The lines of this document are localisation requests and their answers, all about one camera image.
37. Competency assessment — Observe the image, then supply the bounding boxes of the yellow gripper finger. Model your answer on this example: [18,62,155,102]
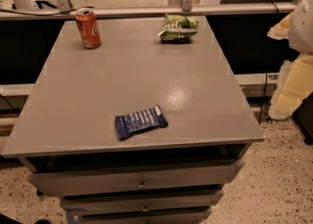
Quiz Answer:
[268,54,313,120]
[267,13,291,40]

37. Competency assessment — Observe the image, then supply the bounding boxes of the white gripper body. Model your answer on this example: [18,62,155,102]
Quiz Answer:
[289,0,313,54]

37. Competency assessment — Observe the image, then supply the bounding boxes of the green jalapeno chip bag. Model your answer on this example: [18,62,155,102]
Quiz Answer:
[157,14,199,41]

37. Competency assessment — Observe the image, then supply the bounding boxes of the blue rxbar blueberry bar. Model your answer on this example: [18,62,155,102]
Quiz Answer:
[115,106,168,140]

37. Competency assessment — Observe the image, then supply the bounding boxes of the middle grey drawer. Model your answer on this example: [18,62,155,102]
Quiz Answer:
[61,188,224,215]

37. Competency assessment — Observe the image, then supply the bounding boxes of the grey drawer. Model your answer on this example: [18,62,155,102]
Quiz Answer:
[67,207,211,224]
[29,159,244,197]
[61,188,224,215]

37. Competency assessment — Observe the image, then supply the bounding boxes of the top grey drawer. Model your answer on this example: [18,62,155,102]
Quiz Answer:
[29,159,244,197]

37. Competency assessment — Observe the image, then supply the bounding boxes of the bottom grey drawer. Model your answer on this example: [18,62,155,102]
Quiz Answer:
[67,207,211,224]

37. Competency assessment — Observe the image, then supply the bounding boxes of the orange soda can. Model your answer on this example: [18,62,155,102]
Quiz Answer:
[75,8,101,49]

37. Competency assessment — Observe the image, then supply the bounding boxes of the grey drawer cabinet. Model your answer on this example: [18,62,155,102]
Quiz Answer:
[0,16,266,224]

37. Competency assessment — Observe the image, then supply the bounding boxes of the black cable on right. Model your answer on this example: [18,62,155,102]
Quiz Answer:
[258,2,281,126]

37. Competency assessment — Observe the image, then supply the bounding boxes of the black cable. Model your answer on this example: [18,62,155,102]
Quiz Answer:
[0,6,79,17]
[258,2,281,126]

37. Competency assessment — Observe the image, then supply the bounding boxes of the black cable top left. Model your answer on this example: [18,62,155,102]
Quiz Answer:
[0,6,79,17]

